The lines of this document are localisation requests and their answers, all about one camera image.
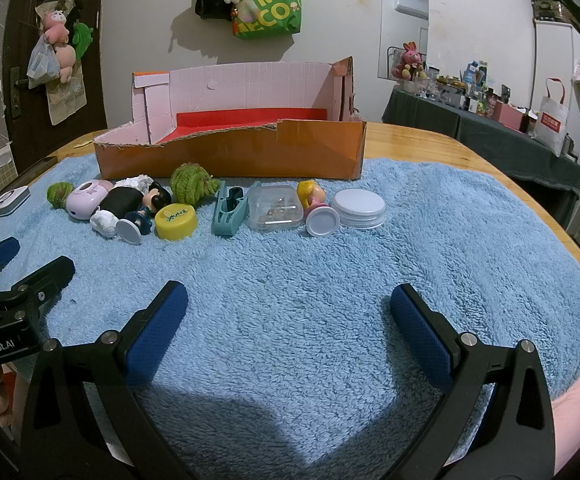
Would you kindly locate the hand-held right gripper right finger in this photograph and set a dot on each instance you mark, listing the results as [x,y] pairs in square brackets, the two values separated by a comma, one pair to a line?
[419,340]

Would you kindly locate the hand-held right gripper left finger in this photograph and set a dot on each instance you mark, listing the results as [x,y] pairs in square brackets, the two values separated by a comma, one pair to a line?
[157,332]

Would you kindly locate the lilac round device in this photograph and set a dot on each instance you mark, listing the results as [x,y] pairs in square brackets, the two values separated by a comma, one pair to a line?
[87,202]

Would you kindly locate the small green yarn ball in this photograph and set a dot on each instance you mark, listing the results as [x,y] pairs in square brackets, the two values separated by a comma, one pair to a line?
[60,194]

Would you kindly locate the yellow bottle cap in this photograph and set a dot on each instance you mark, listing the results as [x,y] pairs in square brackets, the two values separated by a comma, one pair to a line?
[175,222]

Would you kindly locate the dark-haired figurine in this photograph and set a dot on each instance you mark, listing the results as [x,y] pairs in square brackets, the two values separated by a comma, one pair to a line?
[156,200]

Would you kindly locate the white jar lid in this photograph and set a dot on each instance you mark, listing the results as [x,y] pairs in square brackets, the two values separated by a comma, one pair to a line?
[358,207]

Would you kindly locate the large green yarn ball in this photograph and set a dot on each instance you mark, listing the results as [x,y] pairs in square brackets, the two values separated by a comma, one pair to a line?
[192,183]

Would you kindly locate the clear plastic box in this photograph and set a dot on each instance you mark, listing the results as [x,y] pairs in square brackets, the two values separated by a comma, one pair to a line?
[275,207]

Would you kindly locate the blonde figurine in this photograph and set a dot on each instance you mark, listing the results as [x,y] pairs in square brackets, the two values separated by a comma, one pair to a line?
[315,200]

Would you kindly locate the orange cardboard box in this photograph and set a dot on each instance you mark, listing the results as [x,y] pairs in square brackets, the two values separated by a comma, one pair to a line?
[270,150]

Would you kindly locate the blue fluffy blanket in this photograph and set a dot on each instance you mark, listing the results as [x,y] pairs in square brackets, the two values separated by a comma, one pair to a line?
[295,285]

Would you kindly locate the beige paper poster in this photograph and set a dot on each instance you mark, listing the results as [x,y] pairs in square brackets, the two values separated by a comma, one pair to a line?
[67,102]

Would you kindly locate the clear plastic bag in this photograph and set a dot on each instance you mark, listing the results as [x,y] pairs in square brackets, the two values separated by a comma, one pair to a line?
[40,65]

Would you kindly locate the dark cloth covered side table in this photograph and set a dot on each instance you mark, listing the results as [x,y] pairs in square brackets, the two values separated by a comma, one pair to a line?
[494,150]

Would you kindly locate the peach plush toy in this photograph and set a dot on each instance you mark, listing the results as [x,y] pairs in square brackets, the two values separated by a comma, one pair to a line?
[65,60]

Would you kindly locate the green plush toy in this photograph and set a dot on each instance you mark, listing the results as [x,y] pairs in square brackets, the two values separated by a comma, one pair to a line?
[82,37]

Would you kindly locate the pink plush toy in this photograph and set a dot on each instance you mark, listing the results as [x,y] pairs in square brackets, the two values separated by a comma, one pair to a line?
[55,25]

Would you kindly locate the pink box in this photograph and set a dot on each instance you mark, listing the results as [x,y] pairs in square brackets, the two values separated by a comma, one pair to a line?
[507,116]

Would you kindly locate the dark brown door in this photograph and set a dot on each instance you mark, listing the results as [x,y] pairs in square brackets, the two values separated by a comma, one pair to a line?
[25,5]

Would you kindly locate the white paper bag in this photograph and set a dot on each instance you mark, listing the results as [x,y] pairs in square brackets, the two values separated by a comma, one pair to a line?
[548,120]

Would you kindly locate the cluster of small bottles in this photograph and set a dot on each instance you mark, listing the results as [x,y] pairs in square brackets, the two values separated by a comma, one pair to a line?
[464,85]

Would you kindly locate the pink rabbit plush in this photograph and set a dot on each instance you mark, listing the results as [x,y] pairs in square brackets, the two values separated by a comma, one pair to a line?
[408,60]

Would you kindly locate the white cabinet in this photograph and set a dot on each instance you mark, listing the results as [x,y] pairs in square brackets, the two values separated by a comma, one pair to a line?
[554,55]

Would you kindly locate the green tote bag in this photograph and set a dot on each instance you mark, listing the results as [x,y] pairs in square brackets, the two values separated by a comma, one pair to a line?
[275,10]

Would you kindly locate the camouflage box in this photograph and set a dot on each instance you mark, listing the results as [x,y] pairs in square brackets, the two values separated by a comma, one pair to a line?
[549,7]

